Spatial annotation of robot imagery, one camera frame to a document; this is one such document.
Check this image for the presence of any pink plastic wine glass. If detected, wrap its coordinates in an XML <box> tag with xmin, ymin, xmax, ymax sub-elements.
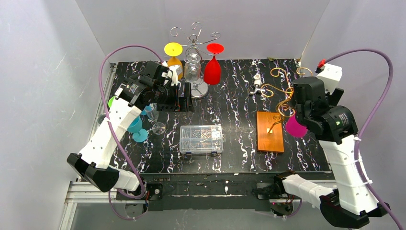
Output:
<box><xmin>285</xmin><ymin>115</ymin><xmax>308</xmax><ymax>138</ymax></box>

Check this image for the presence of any silver wire glass rack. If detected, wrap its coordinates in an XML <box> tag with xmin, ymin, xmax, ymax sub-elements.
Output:
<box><xmin>182</xmin><ymin>22</ymin><xmax>221</xmax><ymax>100</ymax></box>

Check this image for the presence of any blue plastic wine glass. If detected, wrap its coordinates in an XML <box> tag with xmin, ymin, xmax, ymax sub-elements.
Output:
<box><xmin>127</xmin><ymin>116</ymin><xmax>148</xmax><ymax>143</ymax></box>
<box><xmin>140</xmin><ymin>104</ymin><xmax>154</xmax><ymax>115</ymax></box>

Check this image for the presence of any clear glass on silver rack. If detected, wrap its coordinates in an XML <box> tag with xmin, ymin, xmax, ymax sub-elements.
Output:
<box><xmin>184</xmin><ymin>53</ymin><xmax>201</xmax><ymax>83</ymax></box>

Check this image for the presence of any clear glass wine glass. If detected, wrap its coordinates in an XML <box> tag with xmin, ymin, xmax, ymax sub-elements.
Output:
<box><xmin>147</xmin><ymin>103</ymin><xmax>166</xmax><ymax>135</ymax></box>
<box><xmin>96</xmin><ymin>114</ymin><xmax>106</xmax><ymax>125</ymax></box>

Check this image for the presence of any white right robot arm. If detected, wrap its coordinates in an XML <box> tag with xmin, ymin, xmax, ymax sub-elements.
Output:
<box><xmin>273</xmin><ymin>63</ymin><xmax>388</xmax><ymax>229</ymax></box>

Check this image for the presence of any orange wooden rack base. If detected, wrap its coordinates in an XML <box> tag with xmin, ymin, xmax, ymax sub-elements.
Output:
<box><xmin>256</xmin><ymin>111</ymin><xmax>284</xmax><ymax>153</ymax></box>

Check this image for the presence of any clear plastic screw box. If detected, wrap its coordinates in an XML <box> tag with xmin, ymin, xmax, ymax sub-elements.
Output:
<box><xmin>179</xmin><ymin>125</ymin><xmax>224</xmax><ymax>155</ymax></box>

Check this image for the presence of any red plastic wine glass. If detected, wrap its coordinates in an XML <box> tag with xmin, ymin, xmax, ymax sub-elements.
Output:
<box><xmin>204</xmin><ymin>43</ymin><xmax>224</xmax><ymax>85</ymax></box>

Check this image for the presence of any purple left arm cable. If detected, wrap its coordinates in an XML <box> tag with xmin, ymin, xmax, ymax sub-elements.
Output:
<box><xmin>98</xmin><ymin>44</ymin><xmax>166</xmax><ymax>221</ymax></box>

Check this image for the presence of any yellow plastic wine glass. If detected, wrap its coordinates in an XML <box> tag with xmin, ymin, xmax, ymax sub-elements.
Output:
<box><xmin>164</xmin><ymin>42</ymin><xmax>183</xmax><ymax>80</ymax></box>

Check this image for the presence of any small silver metal fixture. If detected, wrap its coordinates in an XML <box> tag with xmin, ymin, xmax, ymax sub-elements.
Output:
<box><xmin>249</xmin><ymin>73</ymin><xmax>262</xmax><ymax>96</ymax></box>

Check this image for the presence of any green plastic wine glass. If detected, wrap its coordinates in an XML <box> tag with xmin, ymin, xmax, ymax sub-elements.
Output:
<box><xmin>107</xmin><ymin>96</ymin><xmax>116</xmax><ymax>108</ymax></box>

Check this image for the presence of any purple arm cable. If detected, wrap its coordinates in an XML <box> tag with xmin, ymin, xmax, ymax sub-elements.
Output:
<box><xmin>98</xmin><ymin>44</ymin><xmax>166</xmax><ymax>221</ymax></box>
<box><xmin>285</xmin><ymin>48</ymin><xmax>406</xmax><ymax>230</ymax></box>

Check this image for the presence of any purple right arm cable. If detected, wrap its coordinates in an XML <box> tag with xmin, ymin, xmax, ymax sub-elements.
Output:
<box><xmin>285</xmin><ymin>48</ymin><xmax>406</xmax><ymax>230</ymax></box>

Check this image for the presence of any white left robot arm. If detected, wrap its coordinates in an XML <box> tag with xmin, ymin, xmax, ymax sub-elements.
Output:
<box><xmin>67</xmin><ymin>61</ymin><xmax>192</xmax><ymax>192</ymax></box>

